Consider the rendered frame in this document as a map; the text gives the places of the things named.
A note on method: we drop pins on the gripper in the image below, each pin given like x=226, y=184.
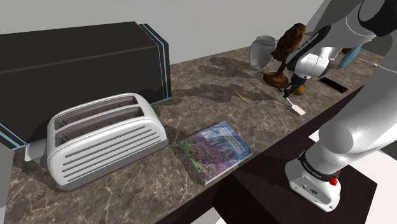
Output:
x=298, y=82

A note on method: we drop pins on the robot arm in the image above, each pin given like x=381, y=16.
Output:
x=366, y=124

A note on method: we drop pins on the tan round object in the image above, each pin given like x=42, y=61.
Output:
x=300, y=91

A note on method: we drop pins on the white spatula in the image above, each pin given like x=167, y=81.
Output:
x=299, y=110

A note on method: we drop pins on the black flat rectangular phone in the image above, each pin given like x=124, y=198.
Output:
x=333, y=84

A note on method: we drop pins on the brown bird sculpture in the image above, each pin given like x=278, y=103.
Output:
x=287, y=43

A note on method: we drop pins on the grey glass vase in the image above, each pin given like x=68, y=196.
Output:
x=260, y=54

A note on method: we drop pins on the yellow pencil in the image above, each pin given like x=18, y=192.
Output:
x=241, y=97

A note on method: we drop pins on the silver cutlery piece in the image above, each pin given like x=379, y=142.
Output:
x=367, y=62

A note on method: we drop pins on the book with flower cover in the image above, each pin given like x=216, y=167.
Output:
x=214, y=152

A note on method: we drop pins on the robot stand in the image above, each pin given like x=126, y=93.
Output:
x=263, y=192

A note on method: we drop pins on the white two-slot toaster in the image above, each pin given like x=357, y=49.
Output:
x=108, y=145

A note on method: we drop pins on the large black box appliance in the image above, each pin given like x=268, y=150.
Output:
x=77, y=68

